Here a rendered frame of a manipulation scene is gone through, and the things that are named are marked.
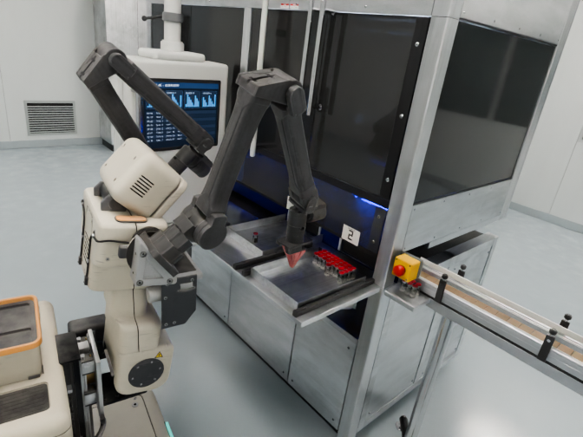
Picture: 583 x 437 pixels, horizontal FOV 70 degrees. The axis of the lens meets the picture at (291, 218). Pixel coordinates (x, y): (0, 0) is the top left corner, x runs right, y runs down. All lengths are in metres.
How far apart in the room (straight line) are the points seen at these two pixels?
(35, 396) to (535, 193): 5.76
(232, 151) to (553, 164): 5.40
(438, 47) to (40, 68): 5.60
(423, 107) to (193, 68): 1.04
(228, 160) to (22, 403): 0.77
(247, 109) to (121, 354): 0.78
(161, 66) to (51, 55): 4.62
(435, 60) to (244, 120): 0.69
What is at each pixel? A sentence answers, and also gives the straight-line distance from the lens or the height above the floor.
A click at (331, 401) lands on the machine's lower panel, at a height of 0.21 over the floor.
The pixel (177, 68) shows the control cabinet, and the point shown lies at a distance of 1.94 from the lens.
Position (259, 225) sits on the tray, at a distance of 1.95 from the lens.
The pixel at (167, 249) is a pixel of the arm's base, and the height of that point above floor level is 1.21.
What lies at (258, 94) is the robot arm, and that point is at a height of 1.57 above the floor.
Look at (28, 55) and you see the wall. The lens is 6.42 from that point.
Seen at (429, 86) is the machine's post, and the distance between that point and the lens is 1.41.
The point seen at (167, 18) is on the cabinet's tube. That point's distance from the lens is 1.99.
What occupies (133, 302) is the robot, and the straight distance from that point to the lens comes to 1.28.
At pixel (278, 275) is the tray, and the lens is 1.57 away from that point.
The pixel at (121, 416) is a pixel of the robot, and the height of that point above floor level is 0.28.
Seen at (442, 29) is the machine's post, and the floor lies 1.77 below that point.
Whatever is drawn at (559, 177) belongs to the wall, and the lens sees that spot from 6.08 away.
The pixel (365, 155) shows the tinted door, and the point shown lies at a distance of 1.56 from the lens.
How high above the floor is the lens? 1.68
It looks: 23 degrees down
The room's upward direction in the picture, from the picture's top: 7 degrees clockwise
